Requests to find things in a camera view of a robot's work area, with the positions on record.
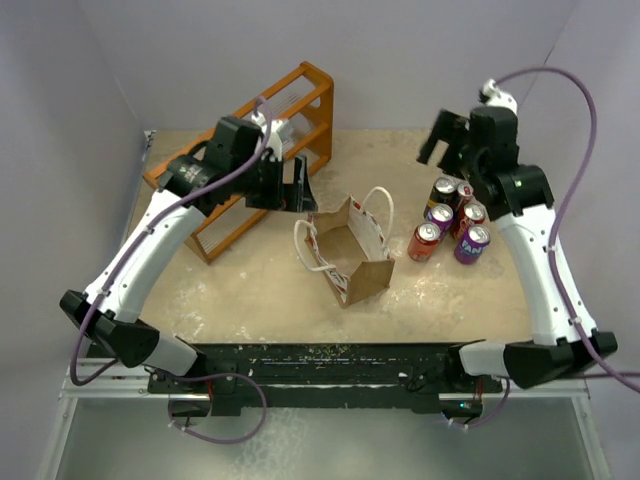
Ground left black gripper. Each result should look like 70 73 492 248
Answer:
231 153 316 213

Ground dark black soda can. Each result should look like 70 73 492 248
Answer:
423 176 458 216

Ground watermelon print canvas bag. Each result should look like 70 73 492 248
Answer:
293 186 395 308

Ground silver blue red can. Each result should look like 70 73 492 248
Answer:
454 181 474 210

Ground purple fanta can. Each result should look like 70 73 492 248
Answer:
425 203 454 240
454 225 491 265

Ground red coke can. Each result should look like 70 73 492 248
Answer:
450 201 487 240
407 221 441 262

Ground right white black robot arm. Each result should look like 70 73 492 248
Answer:
417 106 618 391

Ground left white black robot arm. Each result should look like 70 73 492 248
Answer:
60 113 317 392

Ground orange wooden wire rack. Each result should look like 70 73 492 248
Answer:
142 60 335 265

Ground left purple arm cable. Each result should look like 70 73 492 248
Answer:
69 95 274 444

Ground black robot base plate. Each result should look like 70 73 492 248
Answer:
148 343 503 417

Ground aluminium frame rail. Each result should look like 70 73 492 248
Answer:
58 130 591 401

